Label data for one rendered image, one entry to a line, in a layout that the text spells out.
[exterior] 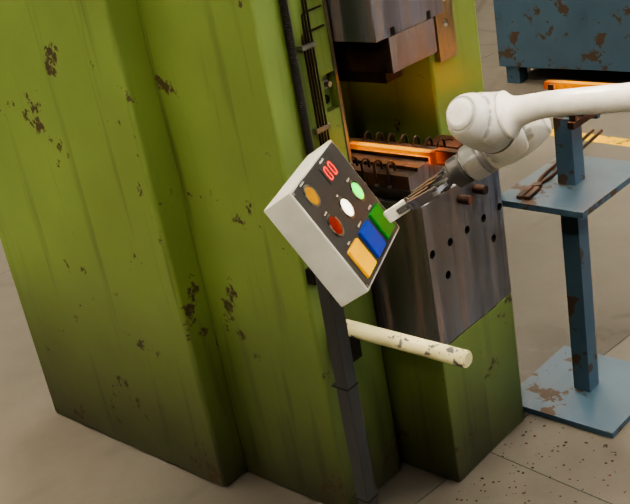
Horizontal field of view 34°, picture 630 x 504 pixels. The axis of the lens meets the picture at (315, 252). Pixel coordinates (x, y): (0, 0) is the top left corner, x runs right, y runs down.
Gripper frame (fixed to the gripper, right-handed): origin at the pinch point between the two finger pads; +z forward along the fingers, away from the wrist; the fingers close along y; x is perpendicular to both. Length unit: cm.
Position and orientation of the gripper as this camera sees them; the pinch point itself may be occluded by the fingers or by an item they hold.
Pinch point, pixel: (398, 210)
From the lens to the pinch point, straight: 246.4
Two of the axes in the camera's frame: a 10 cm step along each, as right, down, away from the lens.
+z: -7.4, 4.8, 4.8
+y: 2.8, -4.3, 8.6
